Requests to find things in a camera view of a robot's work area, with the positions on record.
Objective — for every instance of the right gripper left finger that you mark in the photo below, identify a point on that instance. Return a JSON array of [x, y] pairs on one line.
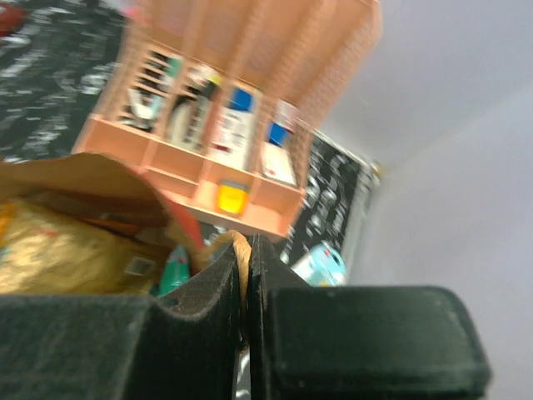
[[183, 346]]

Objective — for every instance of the teal snack bag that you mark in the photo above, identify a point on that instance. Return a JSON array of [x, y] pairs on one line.
[[176, 271]]

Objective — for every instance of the red chips bag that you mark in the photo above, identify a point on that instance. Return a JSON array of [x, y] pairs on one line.
[[11, 18]]

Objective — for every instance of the yellow grey small box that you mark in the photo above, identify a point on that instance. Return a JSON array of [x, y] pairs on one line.
[[232, 197]]

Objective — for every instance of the gold snack bag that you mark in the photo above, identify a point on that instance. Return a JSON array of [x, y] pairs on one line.
[[43, 251]]

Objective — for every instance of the white red label box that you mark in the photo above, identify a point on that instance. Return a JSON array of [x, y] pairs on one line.
[[276, 160]]

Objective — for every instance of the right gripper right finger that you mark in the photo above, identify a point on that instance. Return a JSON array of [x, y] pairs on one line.
[[358, 342]]

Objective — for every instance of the peach plastic file organizer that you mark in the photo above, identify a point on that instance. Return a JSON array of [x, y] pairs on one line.
[[216, 102]]

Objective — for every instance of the white blue box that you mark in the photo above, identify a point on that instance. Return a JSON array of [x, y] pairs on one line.
[[233, 131]]

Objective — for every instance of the red brown paper bag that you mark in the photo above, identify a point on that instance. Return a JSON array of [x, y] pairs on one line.
[[98, 183]]

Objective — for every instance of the light blue packaged item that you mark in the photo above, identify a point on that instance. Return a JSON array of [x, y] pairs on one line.
[[321, 266]]

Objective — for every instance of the black yellow marker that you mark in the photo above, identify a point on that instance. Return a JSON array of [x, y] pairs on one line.
[[192, 108]]

